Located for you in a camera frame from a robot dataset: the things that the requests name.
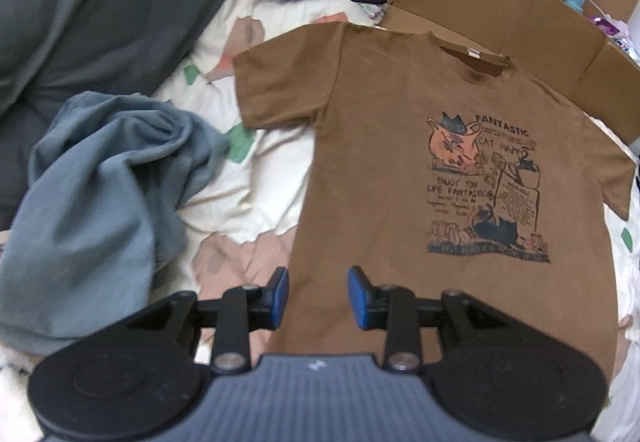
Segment purple white packet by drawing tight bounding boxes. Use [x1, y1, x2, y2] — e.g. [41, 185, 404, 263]
[590, 14, 640, 53]

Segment blue-grey garment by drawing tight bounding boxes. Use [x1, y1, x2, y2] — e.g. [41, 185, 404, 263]
[0, 92, 231, 355]

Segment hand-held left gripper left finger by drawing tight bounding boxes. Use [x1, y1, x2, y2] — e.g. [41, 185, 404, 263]
[125, 267, 291, 370]

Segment cream printed bed sheet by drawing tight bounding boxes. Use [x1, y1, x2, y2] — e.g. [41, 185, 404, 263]
[0, 0, 640, 442]

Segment dark grey duvet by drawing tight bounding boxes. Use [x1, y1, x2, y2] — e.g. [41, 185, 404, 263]
[0, 0, 243, 233]

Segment small floral cloth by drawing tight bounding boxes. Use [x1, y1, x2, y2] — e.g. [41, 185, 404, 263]
[362, 2, 393, 27]

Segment brown printed t-shirt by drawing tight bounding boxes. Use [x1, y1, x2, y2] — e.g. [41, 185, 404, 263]
[232, 22, 636, 378]

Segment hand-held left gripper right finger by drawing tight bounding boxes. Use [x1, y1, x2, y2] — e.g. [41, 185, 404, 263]
[348, 266, 506, 370]

